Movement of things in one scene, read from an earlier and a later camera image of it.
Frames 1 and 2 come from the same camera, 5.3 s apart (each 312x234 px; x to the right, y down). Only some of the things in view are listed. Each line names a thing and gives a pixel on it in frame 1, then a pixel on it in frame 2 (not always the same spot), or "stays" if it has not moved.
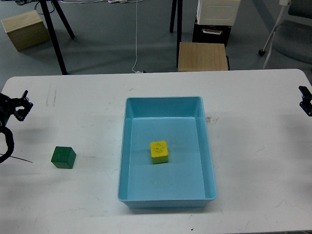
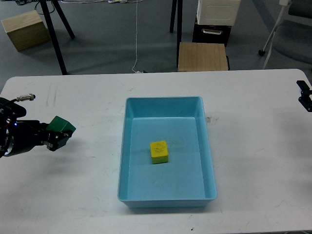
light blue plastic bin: [187, 179] stays
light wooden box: [26, 30] stays
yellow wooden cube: [159, 154] stays
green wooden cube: [63, 157] → [60, 125]
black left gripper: [8, 105] → [22, 135]
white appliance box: [218, 12] stays
